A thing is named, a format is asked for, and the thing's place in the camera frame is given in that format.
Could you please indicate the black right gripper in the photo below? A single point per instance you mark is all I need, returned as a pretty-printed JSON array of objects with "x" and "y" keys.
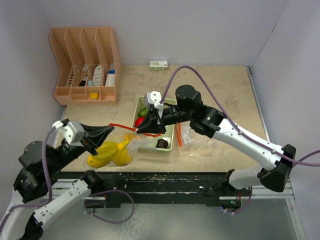
[{"x": 154, "y": 123}]

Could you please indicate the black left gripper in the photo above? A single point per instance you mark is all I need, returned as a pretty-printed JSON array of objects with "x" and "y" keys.
[{"x": 94, "y": 136}]

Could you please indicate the yellow star fruit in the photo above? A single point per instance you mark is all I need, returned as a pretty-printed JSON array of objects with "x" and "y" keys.
[{"x": 105, "y": 152}]

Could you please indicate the clear zip bag orange zipper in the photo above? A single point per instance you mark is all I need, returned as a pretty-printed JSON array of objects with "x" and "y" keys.
[{"x": 136, "y": 141}]

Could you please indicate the yellow mango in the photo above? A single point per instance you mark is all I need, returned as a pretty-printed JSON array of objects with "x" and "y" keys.
[{"x": 97, "y": 163}]

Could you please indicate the yellow banana bunch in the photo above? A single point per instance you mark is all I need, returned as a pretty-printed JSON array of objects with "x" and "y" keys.
[{"x": 122, "y": 158}]

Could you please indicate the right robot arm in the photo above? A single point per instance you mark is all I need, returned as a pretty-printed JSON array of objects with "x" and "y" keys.
[{"x": 273, "y": 170}]

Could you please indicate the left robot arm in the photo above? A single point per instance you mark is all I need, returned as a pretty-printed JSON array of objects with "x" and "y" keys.
[{"x": 32, "y": 207}]

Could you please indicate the clear zip bag on table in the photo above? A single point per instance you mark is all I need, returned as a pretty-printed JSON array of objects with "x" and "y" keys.
[{"x": 188, "y": 139}]

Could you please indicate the red apple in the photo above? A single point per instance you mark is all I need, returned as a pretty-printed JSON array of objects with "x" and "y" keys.
[{"x": 138, "y": 121}]

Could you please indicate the green orange mango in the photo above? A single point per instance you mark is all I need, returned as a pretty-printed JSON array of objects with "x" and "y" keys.
[{"x": 143, "y": 112}]

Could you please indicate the dark purple mangosteen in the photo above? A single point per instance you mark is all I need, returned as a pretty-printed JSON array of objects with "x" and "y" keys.
[{"x": 162, "y": 143}]

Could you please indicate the yellow block in organizer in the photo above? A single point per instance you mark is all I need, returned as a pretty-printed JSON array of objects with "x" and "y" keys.
[{"x": 94, "y": 95}]

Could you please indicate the white blue items in organizer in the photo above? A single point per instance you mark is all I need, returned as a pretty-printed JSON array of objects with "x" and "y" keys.
[{"x": 92, "y": 76}]

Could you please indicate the small white green box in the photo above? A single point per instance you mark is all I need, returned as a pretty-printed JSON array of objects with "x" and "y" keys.
[{"x": 158, "y": 65}]

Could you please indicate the pink desk file organizer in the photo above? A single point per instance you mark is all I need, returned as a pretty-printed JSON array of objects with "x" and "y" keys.
[{"x": 75, "y": 46}]

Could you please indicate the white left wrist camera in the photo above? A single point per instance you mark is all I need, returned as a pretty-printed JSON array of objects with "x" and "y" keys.
[{"x": 72, "y": 132}]

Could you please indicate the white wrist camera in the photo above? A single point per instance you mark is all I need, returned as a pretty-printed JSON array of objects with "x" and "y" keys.
[
  {"x": 153, "y": 99},
  {"x": 72, "y": 132}
]

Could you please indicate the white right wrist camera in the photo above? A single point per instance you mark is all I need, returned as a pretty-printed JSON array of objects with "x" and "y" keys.
[{"x": 153, "y": 99}]

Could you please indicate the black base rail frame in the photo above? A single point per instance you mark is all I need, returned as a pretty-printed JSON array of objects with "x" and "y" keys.
[{"x": 177, "y": 188}]

